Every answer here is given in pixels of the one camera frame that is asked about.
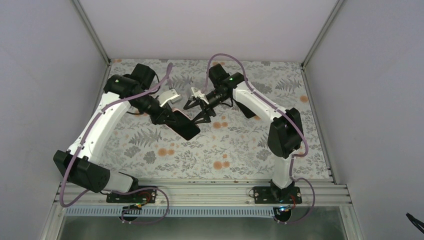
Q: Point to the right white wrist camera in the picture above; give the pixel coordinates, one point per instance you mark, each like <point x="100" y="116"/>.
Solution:
<point x="197" y="93"/>

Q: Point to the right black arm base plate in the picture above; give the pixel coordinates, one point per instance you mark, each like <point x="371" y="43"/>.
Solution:
<point x="263" y="195"/>

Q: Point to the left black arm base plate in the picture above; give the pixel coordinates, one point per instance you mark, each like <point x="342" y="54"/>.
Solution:
<point x="146" y="195"/>

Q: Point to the black phone case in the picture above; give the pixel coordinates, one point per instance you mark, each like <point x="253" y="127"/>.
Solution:
<point x="248" y="113"/>

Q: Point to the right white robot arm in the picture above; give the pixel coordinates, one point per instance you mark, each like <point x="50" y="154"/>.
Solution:
<point x="285" y="125"/>

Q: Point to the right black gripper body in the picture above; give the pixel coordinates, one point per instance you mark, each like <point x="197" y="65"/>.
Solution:
<point x="205" y="108"/>

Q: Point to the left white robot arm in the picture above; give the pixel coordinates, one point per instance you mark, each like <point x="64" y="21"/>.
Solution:
<point x="79" y="164"/>

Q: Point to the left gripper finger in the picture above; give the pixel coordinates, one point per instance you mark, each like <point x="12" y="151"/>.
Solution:
<point x="166" y="122"/>
<point x="172" y="116"/>

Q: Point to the black object at corner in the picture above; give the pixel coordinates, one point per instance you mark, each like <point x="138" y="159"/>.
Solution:
<point x="416" y="222"/>

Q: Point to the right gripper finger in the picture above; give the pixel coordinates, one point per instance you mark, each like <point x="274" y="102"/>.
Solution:
<point x="191" y="103"/>
<point x="202" y="117"/>

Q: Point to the pink-edged black smartphone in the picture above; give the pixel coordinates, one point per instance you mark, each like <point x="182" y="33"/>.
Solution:
<point x="184" y="126"/>

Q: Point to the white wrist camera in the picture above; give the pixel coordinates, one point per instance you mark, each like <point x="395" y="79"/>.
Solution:
<point x="197" y="93"/>
<point x="170" y="95"/>

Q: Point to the aluminium rail frame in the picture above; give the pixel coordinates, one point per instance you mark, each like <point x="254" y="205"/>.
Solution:
<point x="237" y="193"/>

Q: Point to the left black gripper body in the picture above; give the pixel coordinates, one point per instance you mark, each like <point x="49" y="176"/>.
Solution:
<point x="155" y="116"/>

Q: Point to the white slotted cable duct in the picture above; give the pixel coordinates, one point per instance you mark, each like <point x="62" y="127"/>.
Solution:
<point x="174" y="211"/>

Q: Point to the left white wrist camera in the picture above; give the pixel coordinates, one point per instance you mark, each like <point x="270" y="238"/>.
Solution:
<point x="170" y="95"/>

